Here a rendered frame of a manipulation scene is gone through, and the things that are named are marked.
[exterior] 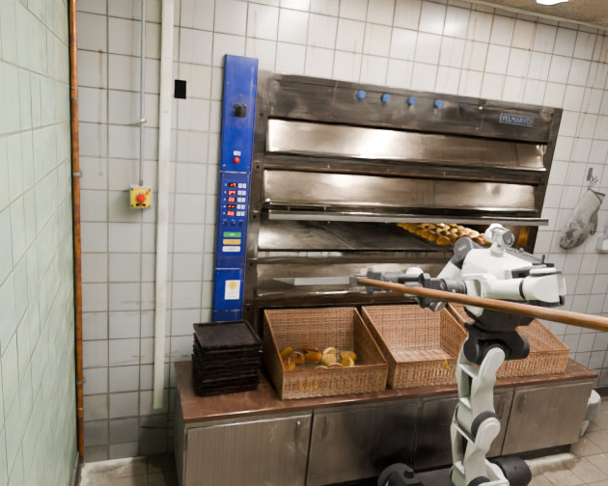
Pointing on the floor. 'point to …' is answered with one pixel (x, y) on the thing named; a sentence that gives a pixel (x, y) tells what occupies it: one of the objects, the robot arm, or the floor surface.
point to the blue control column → (242, 71)
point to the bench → (360, 429)
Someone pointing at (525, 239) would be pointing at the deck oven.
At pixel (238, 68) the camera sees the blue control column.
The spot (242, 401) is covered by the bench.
